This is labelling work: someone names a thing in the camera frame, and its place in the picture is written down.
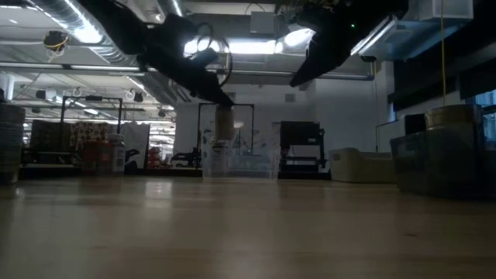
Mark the grey ceiling box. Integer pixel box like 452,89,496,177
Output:
250,11,277,36

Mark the window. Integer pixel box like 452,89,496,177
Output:
473,89,496,143

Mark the white-lid spice jar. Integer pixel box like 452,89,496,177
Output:
105,133,127,174
214,103,236,143

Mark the rectangular metal ceiling duct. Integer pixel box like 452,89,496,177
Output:
350,0,474,62

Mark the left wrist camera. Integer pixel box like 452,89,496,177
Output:
191,48,219,69

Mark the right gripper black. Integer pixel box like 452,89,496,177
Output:
289,0,408,88

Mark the yellow hanging cable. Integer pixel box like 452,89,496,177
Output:
440,0,446,106

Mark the black station frame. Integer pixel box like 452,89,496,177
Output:
60,95,124,156
197,102,256,156

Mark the white panel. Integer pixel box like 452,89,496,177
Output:
119,122,151,170

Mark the clear plastic bin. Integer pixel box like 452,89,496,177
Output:
200,133,281,180

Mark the dark brown board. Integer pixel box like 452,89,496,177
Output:
29,119,73,153

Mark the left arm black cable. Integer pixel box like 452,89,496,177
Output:
195,22,233,88

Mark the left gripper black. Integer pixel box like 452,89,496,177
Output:
137,15,236,109

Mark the black monitor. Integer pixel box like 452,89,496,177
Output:
405,113,427,136

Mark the black equipment cart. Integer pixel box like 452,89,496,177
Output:
279,120,326,180

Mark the hanging yellow-black cable reel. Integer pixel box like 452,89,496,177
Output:
42,29,71,53

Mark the grey horizontal ceiling pipe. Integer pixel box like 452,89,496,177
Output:
0,60,375,81

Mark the patterned board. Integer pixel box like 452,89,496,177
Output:
69,122,114,154

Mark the fluorescent ceiling light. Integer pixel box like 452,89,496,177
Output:
228,38,277,55

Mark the brown translucent plastic bin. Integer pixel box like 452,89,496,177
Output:
389,127,496,199

